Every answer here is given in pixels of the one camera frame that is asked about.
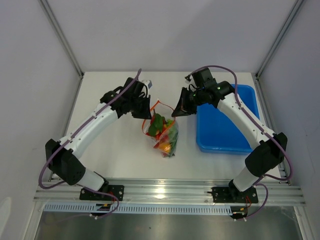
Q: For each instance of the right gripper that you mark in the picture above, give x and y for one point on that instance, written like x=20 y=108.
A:
x=183 y=108

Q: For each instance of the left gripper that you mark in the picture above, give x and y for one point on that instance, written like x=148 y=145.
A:
x=146 y=114

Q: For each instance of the red cherry bunch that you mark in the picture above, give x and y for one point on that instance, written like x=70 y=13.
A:
x=158 y=125

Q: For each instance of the clear zip bag orange zipper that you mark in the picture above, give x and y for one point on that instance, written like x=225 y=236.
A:
x=166 y=111

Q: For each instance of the red orange mango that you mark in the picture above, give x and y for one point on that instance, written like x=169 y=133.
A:
x=158 y=145

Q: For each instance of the yellow orange mango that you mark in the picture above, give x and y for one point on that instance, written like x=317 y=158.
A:
x=165 y=147

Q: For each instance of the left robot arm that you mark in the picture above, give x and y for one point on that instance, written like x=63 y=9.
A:
x=63 y=156

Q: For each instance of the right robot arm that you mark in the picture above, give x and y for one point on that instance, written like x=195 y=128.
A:
x=268 y=147

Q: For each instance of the blue plastic bin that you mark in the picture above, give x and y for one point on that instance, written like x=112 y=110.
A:
x=216 y=133

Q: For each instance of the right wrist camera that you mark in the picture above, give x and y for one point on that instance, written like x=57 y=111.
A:
x=189 y=80

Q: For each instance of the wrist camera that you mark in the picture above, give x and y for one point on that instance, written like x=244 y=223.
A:
x=189 y=80
x=147 y=85

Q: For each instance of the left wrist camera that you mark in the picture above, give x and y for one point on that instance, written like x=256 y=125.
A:
x=147 y=85

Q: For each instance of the aluminium mounting rail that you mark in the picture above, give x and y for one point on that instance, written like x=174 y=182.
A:
x=177 y=192

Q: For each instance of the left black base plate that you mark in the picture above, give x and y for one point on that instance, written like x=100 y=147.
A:
x=115 y=190

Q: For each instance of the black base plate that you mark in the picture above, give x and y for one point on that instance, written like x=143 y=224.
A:
x=224 y=194
x=115 y=190

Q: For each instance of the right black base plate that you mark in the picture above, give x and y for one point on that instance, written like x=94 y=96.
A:
x=224 y=194

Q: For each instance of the white slotted cable duct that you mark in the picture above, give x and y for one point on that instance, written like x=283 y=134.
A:
x=130 y=208

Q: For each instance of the left aluminium frame post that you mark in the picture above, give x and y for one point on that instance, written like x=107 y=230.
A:
x=53 y=21

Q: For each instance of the aluminium frame post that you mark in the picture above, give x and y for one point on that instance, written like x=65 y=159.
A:
x=53 y=21
x=284 y=29

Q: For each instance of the right aluminium frame post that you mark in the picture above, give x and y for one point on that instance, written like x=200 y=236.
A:
x=284 y=29

